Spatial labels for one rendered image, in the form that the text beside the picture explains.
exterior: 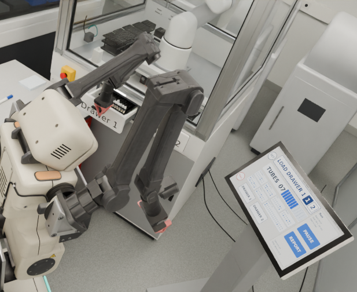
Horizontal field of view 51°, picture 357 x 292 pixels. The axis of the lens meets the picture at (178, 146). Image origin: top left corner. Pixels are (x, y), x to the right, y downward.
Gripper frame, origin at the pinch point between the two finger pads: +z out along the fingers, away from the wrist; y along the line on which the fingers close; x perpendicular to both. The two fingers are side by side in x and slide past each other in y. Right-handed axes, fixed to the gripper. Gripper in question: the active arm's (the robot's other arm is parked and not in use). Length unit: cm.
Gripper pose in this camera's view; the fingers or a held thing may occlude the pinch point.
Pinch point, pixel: (101, 113)
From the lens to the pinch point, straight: 195.4
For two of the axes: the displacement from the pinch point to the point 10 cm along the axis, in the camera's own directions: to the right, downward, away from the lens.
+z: -3.3, 7.2, 6.1
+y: 4.3, -4.6, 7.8
